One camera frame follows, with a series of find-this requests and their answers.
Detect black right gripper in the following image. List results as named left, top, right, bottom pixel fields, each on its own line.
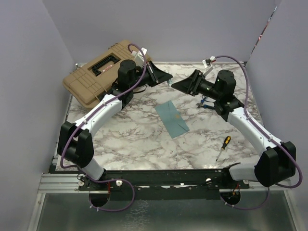
left=171, top=69, right=221, bottom=101

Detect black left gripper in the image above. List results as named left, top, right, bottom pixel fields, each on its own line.
left=129, top=61, right=172, bottom=90

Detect light blue envelope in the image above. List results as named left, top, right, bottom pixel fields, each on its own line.
left=155, top=101, right=190, bottom=139

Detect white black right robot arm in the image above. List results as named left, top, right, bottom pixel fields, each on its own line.
left=171, top=70, right=296, bottom=188

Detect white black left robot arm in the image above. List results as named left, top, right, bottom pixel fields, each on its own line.
left=57, top=60, right=172, bottom=190

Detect yellow black screwdriver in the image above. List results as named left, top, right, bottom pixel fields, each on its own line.
left=216, top=136, right=231, bottom=161

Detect tan plastic toolbox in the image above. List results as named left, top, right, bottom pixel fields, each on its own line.
left=62, top=39, right=153, bottom=109

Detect blue handled cutting pliers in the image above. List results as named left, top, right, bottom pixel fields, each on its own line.
left=196, top=96, right=215, bottom=110

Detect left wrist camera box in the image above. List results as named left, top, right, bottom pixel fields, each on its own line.
left=131, top=47, right=147, bottom=66

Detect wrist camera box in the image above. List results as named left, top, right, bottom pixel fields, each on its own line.
left=202, top=56, right=216, bottom=76
left=131, top=47, right=147, bottom=66

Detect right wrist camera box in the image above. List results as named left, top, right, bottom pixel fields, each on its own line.
left=202, top=56, right=216, bottom=76

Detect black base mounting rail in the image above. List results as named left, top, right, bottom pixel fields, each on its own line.
left=77, top=169, right=249, bottom=201

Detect aluminium frame rail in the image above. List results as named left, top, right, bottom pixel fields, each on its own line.
left=26, top=171, right=87, bottom=231

